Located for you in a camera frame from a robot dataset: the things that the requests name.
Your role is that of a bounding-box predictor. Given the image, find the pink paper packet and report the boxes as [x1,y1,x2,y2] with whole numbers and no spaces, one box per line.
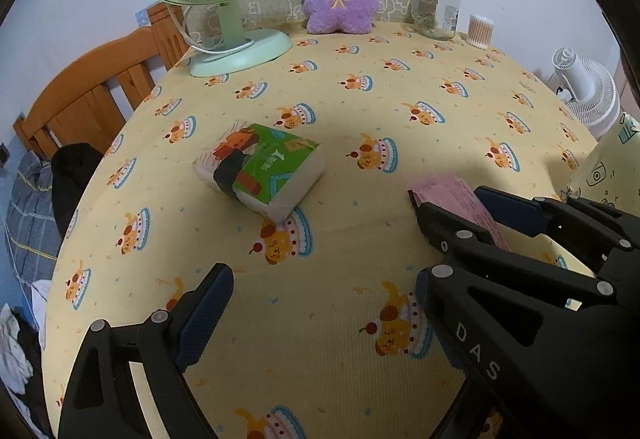
[409,174,509,251]

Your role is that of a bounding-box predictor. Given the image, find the green tissue pack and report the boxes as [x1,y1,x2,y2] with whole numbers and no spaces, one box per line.
[193,119,326,222]

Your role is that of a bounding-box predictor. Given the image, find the yellow cartoon fabric bin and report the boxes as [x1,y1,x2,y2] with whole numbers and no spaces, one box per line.
[560,113,640,217]

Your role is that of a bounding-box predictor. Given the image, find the white cloth on bed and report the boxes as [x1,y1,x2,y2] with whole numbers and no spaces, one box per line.
[1,300,44,399]

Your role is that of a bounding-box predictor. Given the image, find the white standing fan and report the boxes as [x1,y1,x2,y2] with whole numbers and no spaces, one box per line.
[551,47,620,140]

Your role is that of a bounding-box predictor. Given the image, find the yellow patterned tablecloth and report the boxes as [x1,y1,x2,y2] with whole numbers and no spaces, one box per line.
[42,23,594,438]

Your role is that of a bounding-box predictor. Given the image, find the blue plaid bedding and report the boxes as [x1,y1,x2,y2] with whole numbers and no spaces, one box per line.
[6,152,62,286]

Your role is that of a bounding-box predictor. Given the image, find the cotton swab container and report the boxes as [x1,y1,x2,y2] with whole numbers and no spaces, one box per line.
[466,14,495,50]

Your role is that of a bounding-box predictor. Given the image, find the glass mason jar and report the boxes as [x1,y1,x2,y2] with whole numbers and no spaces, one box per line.
[411,0,461,40]

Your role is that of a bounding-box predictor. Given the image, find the black garment on chair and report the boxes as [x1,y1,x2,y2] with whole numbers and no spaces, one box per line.
[51,143,103,237]

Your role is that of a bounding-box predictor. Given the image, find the wooden chair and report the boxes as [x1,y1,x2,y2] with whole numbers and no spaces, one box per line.
[13,2,189,158]

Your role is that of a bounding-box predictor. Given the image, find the wall power socket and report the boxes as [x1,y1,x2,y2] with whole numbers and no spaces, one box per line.
[0,143,11,168]

